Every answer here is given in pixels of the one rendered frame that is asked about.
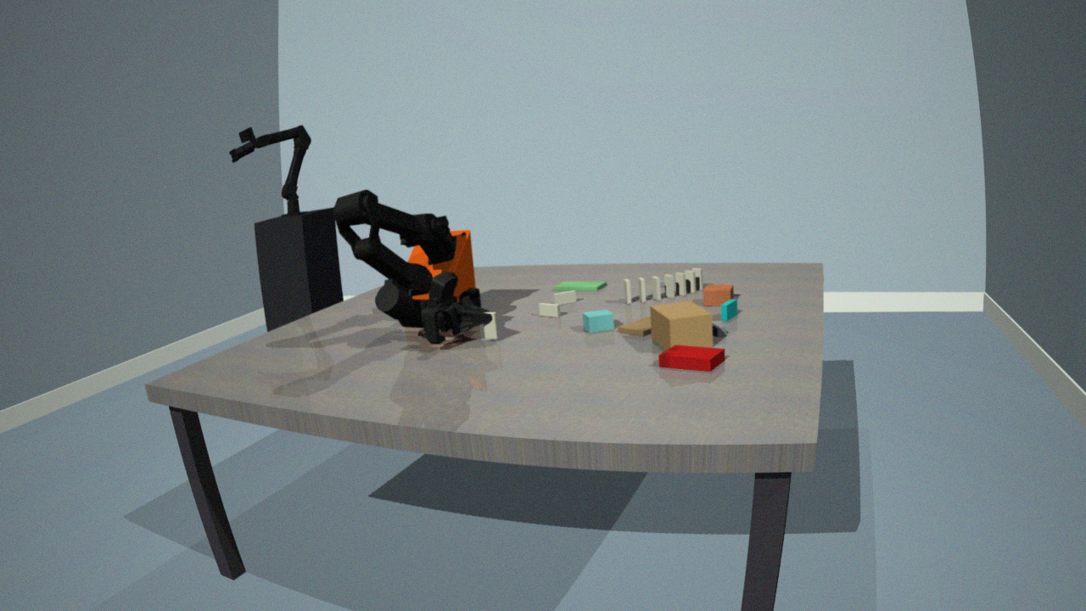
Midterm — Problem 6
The teal rectangular block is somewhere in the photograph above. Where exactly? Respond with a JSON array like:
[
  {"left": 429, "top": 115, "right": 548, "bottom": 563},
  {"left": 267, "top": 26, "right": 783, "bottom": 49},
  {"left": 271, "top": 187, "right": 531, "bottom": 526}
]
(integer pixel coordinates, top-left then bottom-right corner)
[
  {"left": 721, "top": 300, "right": 737, "bottom": 322},
  {"left": 583, "top": 310, "right": 614, "bottom": 333}
]

